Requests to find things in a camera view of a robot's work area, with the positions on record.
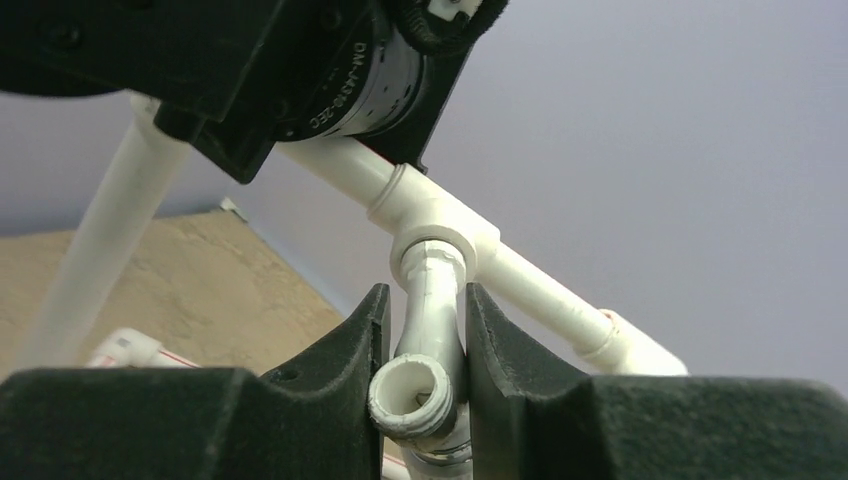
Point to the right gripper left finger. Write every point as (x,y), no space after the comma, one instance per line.
(304,419)

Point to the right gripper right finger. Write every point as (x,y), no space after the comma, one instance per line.
(535,416)

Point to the white water faucet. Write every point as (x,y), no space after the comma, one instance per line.
(419,398)

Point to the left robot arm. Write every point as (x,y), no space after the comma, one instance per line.
(234,78)

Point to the white pipe frame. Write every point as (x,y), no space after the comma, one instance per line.
(398,199)

